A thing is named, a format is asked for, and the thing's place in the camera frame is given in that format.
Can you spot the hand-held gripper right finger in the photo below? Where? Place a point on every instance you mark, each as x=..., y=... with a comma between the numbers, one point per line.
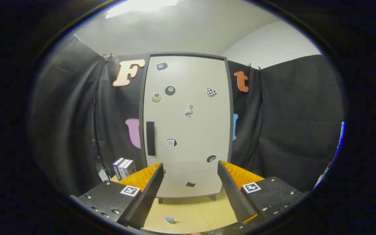
x=233, y=192

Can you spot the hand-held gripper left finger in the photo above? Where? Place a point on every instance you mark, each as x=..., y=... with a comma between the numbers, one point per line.
x=148, y=195

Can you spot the white blue cosmetic tube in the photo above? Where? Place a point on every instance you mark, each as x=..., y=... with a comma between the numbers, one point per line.
x=169, y=219

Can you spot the blue white box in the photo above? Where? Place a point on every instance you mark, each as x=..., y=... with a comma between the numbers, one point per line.
x=130, y=168
x=116, y=168
x=122, y=169

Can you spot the black backdrop cloth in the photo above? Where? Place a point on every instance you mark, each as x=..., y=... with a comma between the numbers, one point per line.
x=289, y=124

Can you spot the dark grey cabinet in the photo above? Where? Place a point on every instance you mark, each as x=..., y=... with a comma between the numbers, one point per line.
x=141, y=107

